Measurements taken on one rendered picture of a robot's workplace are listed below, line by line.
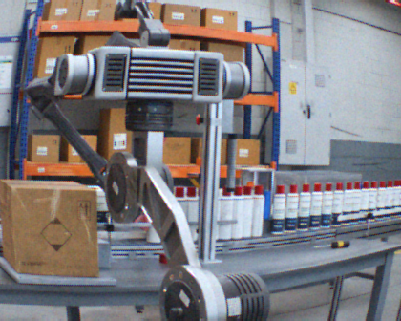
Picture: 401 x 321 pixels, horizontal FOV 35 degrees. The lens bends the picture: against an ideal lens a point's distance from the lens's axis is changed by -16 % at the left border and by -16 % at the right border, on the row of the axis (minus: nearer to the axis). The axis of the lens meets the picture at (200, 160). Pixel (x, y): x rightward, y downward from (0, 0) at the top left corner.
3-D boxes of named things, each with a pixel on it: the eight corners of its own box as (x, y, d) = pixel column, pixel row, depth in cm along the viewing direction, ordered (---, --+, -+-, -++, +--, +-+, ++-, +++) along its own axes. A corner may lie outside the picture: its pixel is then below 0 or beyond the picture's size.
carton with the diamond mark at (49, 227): (76, 261, 227) (73, 181, 226) (99, 277, 206) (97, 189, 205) (3, 256, 213) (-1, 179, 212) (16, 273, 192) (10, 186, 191)
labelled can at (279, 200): (277, 232, 301) (281, 183, 300) (284, 234, 297) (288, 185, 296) (267, 234, 299) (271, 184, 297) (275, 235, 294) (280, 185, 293)
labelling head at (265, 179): (255, 228, 311) (259, 168, 310) (273, 232, 300) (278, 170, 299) (228, 230, 303) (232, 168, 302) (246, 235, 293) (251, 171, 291)
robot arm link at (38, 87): (17, 91, 244) (34, 73, 247) (35, 117, 249) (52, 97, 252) (45, 84, 205) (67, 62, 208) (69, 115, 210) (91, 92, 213)
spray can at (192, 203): (188, 240, 278) (190, 185, 277) (199, 242, 275) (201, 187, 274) (179, 241, 274) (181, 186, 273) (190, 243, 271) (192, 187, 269)
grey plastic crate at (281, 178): (327, 200, 522) (329, 170, 521) (360, 204, 488) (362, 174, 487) (266, 203, 490) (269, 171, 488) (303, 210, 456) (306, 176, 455)
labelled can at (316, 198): (314, 228, 314) (318, 182, 313) (321, 229, 310) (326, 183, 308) (306, 229, 311) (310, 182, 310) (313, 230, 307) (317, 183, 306)
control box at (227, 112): (231, 133, 276) (233, 82, 275) (232, 133, 259) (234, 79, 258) (203, 131, 276) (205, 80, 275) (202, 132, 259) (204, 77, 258)
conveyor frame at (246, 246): (321, 236, 321) (322, 226, 321) (335, 239, 312) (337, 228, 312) (-14, 248, 230) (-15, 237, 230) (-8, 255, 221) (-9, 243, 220)
